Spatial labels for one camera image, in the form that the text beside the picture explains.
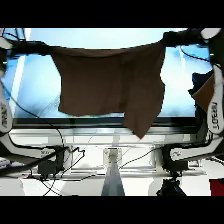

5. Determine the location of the brown garment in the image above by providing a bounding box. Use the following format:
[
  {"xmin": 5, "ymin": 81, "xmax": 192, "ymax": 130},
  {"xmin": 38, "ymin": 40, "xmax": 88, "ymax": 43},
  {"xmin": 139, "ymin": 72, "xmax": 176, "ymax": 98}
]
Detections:
[
  {"xmin": 192, "ymin": 75, "xmax": 216, "ymax": 114},
  {"xmin": 49, "ymin": 41, "xmax": 167, "ymax": 140}
]

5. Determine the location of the dark blue garment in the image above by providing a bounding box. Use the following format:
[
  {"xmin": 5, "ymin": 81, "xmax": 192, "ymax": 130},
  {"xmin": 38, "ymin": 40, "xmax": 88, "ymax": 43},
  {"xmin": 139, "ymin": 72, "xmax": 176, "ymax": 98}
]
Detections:
[{"xmin": 187, "ymin": 69, "xmax": 215, "ymax": 98}]

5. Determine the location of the black cable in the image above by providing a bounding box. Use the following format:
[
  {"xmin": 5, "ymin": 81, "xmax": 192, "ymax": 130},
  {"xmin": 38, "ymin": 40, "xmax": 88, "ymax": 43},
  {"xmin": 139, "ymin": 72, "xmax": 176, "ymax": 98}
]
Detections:
[
  {"xmin": 0, "ymin": 79, "xmax": 66, "ymax": 148},
  {"xmin": 179, "ymin": 45, "xmax": 214, "ymax": 64},
  {"xmin": 118, "ymin": 146, "xmax": 163, "ymax": 170}
]

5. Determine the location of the silver frame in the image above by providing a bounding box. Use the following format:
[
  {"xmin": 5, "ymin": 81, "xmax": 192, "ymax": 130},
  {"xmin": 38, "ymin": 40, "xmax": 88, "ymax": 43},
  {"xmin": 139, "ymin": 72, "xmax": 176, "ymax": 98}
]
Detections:
[{"xmin": 0, "ymin": 127, "xmax": 224, "ymax": 197}]

